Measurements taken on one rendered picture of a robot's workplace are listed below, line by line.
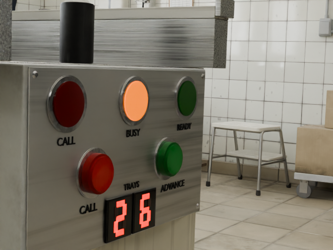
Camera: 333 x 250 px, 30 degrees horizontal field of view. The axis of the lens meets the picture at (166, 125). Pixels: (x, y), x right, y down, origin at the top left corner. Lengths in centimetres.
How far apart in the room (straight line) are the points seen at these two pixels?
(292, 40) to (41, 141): 432
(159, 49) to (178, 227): 18
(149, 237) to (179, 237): 6
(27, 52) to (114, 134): 30
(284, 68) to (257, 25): 39
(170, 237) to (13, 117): 27
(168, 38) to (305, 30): 406
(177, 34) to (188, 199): 17
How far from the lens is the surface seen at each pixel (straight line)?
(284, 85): 472
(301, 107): 467
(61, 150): 44
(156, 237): 61
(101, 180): 46
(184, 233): 65
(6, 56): 40
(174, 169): 54
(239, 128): 424
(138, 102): 50
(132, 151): 50
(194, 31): 62
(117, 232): 50
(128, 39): 66
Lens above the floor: 84
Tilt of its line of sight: 5 degrees down
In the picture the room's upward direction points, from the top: 2 degrees clockwise
